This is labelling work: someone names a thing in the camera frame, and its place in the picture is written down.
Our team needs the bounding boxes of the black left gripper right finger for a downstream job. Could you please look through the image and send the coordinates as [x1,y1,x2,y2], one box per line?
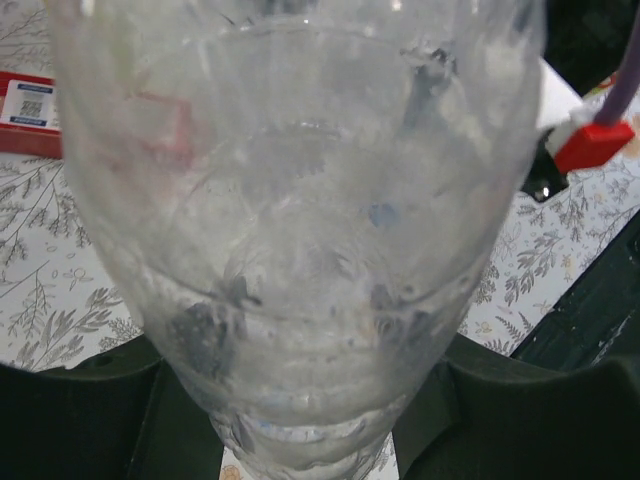
[393,335,639,479]

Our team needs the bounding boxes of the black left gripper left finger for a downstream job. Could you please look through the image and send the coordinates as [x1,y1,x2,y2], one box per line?
[1,336,224,479]

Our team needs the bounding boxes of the clear plastic bottle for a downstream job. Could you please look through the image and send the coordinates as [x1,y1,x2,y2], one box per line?
[46,1,545,479]

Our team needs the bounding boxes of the red white box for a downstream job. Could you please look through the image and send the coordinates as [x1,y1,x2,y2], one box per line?
[1,71,63,159]

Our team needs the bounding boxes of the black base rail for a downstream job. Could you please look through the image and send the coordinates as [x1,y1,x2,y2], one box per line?
[511,215,640,372]

